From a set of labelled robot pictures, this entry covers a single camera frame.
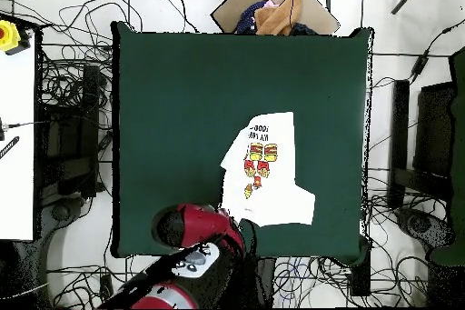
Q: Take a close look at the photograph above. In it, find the blue dotted garment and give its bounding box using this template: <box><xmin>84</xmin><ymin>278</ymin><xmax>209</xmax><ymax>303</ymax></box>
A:
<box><xmin>233</xmin><ymin>0</ymin><xmax>268</xmax><ymax>35</ymax></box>

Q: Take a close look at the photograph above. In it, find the black adapter cable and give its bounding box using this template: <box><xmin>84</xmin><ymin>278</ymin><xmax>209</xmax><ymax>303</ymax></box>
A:
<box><xmin>408</xmin><ymin>18</ymin><xmax>465</xmax><ymax>82</ymax></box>

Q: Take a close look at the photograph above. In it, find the black connector with wire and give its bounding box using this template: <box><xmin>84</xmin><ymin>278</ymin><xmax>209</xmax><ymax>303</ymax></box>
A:
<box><xmin>0</xmin><ymin>116</ymin><xmax>48</xmax><ymax>142</ymax></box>

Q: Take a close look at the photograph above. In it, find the black box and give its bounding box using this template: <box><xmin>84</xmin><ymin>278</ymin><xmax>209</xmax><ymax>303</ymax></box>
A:
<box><xmin>350</xmin><ymin>251</ymin><xmax>372</xmax><ymax>297</ymax></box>

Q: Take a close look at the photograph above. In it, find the black cable tangle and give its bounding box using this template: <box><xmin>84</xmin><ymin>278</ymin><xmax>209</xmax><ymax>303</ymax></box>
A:
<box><xmin>272</xmin><ymin>255</ymin><xmax>351</xmax><ymax>307</ymax></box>
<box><xmin>364</xmin><ymin>164</ymin><xmax>451</xmax><ymax>307</ymax></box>
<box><xmin>35</xmin><ymin>0</ymin><xmax>201</xmax><ymax>133</ymax></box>

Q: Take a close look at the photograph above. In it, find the black ribbed strip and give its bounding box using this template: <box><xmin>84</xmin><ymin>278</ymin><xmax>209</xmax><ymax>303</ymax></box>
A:
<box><xmin>0</xmin><ymin>135</ymin><xmax>21</xmax><ymax>160</ymax></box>

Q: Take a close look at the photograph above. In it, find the orange towel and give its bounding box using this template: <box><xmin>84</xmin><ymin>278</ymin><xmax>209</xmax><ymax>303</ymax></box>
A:
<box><xmin>253</xmin><ymin>0</ymin><xmax>304</xmax><ymax>36</ymax></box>

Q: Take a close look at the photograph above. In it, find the dark green table cloth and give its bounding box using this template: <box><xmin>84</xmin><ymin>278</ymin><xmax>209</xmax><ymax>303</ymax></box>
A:
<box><xmin>110</xmin><ymin>20</ymin><xmax>375</xmax><ymax>267</ymax></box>

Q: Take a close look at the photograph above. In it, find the white table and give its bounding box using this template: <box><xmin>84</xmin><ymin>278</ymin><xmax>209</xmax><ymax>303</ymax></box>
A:
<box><xmin>0</xmin><ymin>29</ymin><xmax>37</xmax><ymax>242</ymax></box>

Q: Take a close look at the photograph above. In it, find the yellow emergency stop button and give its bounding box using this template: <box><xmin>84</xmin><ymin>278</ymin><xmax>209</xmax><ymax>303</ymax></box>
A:
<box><xmin>0</xmin><ymin>19</ymin><xmax>22</xmax><ymax>53</ymax></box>

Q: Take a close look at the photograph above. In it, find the dark blue garment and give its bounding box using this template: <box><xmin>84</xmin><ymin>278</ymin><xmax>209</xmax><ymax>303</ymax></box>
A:
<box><xmin>290</xmin><ymin>22</ymin><xmax>319</xmax><ymax>36</ymax></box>

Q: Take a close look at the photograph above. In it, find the cardboard box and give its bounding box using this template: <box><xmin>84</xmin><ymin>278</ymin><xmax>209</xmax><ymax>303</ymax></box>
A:
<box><xmin>210</xmin><ymin>0</ymin><xmax>341</xmax><ymax>36</ymax></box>

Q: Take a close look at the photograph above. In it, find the black power strip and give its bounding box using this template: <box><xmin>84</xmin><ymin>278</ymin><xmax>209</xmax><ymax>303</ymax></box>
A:
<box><xmin>99</xmin><ymin>273</ymin><xmax>115</xmax><ymax>304</ymax></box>

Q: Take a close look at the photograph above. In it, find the white printed t-shirt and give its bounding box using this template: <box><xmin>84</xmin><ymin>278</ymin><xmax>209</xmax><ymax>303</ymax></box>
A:
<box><xmin>220</xmin><ymin>110</ymin><xmax>317</xmax><ymax>228</ymax></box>

